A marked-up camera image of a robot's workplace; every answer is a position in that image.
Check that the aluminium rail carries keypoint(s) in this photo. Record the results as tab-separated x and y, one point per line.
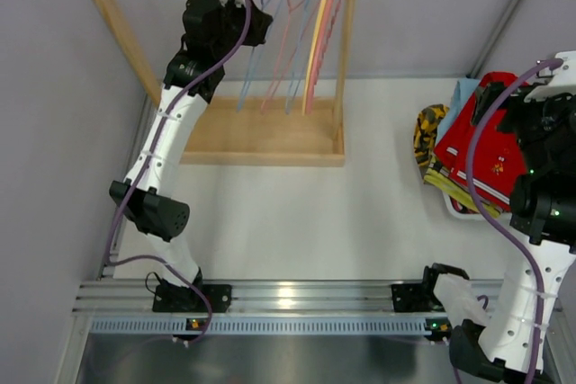
111	297

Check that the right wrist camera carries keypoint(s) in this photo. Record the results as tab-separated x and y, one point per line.
556	80

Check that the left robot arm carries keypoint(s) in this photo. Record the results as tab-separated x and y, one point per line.
213	31

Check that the red trousers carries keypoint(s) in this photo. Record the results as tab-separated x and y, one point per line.
497	159

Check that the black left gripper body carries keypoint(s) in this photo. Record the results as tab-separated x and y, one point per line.
254	21

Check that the grey cable duct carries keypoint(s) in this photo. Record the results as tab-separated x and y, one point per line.
408	326

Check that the yellow plastic hanger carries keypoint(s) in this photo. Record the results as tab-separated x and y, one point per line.
307	98

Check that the camouflage trousers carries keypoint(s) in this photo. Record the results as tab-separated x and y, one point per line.
425	134

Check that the wooden clothes rack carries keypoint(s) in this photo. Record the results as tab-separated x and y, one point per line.
232	130

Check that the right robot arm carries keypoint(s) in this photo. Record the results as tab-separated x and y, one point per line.
523	133

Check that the yellow-green trousers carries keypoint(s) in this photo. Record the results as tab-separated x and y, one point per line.
437	176

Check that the white laundry basket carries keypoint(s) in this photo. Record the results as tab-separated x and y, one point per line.
459	211

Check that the light blue trousers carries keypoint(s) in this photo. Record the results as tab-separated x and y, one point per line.
463	90

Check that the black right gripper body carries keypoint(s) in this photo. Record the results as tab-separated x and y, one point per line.
490	99

